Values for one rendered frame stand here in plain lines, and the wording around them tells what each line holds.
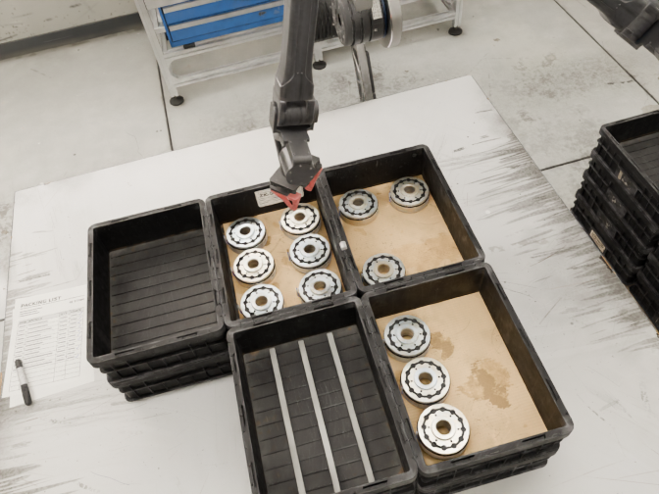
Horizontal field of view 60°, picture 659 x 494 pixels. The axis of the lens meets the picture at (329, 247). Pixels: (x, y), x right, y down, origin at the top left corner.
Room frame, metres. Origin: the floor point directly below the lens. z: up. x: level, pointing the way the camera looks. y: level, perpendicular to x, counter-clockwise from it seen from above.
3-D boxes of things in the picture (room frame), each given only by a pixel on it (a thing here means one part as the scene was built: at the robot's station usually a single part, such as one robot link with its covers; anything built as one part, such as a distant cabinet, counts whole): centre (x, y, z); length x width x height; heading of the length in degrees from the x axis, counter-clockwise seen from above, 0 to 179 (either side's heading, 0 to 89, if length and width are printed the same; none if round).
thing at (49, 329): (0.81, 0.77, 0.70); 0.33 x 0.23 x 0.01; 9
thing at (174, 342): (0.81, 0.42, 0.92); 0.40 x 0.30 x 0.02; 7
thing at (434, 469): (0.49, -0.22, 0.92); 0.40 x 0.30 x 0.02; 7
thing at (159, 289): (0.81, 0.42, 0.87); 0.40 x 0.30 x 0.11; 7
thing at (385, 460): (0.45, 0.07, 0.87); 0.40 x 0.30 x 0.11; 7
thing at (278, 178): (0.85, 0.05, 1.17); 0.10 x 0.07 x 0.07; 142
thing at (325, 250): (0.86, 0.05, 0.86); 0.10 x 0.10 x 0.01
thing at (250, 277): (0.84, 0.19, 0.86); 0.10 x 0.10 x 0.01
